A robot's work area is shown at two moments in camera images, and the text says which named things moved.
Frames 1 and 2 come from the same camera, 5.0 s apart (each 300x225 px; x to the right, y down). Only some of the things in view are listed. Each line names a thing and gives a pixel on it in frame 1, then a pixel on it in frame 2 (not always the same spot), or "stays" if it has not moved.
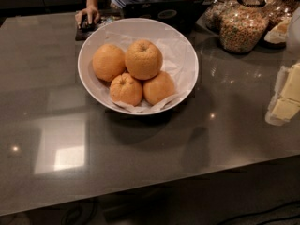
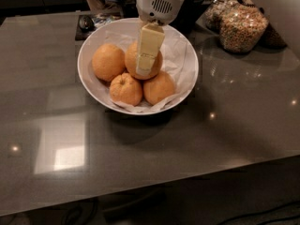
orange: (143, 59) stays
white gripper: (288, 95) → (157, 5)
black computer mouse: (85, 26) stays
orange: (158, 88) stays
